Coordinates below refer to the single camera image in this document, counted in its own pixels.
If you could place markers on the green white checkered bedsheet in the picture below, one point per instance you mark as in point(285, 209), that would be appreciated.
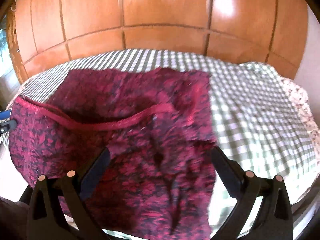
point(255, 121)

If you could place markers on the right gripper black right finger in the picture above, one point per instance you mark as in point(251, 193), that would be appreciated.
point(274, 219)

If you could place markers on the floral patterned pillow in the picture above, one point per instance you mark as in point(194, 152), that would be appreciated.
point(300, 100)

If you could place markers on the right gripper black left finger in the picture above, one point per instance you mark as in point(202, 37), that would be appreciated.
point(56, 205)

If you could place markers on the maroon floral long-sleeve shirt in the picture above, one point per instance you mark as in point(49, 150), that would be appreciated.
point(157, 128)

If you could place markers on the wooden panelled wardrobe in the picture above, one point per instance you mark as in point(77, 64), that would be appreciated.
point(44, 33)

